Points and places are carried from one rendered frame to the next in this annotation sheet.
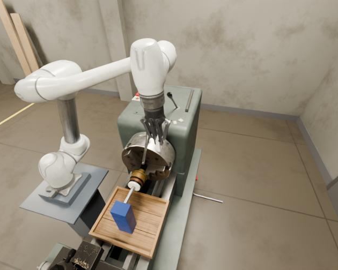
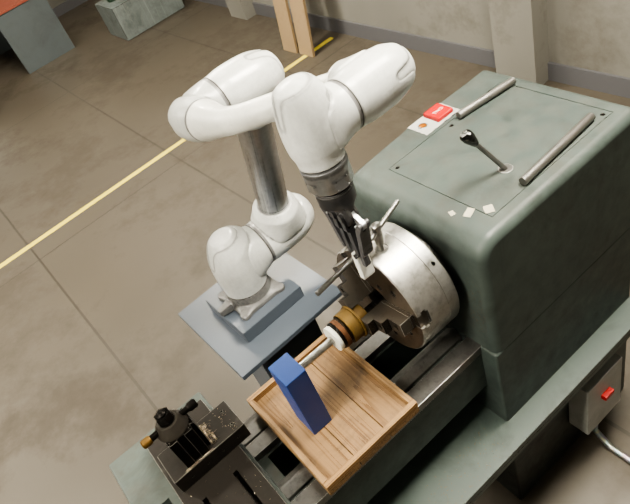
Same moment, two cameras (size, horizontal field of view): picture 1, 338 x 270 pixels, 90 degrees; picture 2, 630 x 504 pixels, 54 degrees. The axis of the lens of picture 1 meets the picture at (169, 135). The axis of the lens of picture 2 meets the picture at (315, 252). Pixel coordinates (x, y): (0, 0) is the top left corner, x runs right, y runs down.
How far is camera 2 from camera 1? 0.70 m
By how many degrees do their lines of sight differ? 37
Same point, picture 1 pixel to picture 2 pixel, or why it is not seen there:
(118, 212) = (279, 374)
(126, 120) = (367, 185)
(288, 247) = not seen: outside the picture
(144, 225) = (344, 429)
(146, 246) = (329, 468)
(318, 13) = not seen: outside the picture
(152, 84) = (303, 156)
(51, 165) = (224, 251)
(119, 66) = not seen: hidden behind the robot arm
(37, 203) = (203, 318)
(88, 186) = (292, 314)
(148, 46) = (289, 97)
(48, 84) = (198, 119)
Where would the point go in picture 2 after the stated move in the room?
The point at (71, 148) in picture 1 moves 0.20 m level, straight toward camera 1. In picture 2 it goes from (265, 224) to (267, 267)
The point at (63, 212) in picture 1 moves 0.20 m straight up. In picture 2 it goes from (233, 350) to (209, 312)
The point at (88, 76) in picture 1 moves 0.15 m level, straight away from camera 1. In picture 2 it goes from (249, 112) to (264, 75)
